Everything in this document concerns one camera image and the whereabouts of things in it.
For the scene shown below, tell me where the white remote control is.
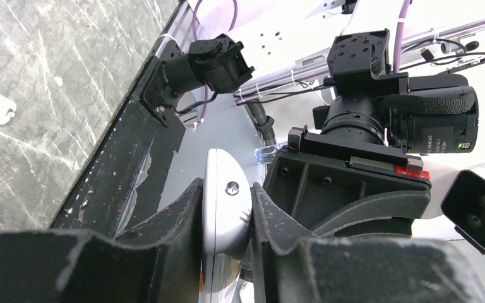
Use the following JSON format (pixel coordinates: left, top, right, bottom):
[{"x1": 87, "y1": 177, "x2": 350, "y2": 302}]
[{"x1": 199, "y1": 148, "x2": 252, "y2": 302}]

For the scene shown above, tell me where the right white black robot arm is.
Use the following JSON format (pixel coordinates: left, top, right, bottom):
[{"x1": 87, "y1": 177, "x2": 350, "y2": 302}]
[{"x1": 163, "y1": 29, "x2": 479, "y2": 244}]

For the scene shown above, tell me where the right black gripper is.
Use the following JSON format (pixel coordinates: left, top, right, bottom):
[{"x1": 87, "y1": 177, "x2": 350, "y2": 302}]
[{"x1": 263, "y1": 128, "x2": 431, "y2": 237}]

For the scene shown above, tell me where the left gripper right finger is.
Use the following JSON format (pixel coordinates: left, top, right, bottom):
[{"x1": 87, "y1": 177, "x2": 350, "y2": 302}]
[{"x1": 251, "y1": 183, "x2": 485, "y2": 302}]

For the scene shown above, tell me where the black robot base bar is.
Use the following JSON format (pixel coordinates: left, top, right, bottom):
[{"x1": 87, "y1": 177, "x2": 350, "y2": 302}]
[{"x1": 51, "y1": 1, "x2": 193, "y2": 238}]

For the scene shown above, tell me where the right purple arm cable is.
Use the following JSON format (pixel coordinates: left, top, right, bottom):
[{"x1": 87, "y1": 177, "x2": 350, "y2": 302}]
[{"x1": 191, "y1": 0, "x2": 485, "y2": 76}]

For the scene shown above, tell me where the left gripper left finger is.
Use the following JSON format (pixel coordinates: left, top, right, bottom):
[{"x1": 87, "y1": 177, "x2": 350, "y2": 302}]
[{"x1": 0, "y1": 178, "x2": 204, "y2": 302}]

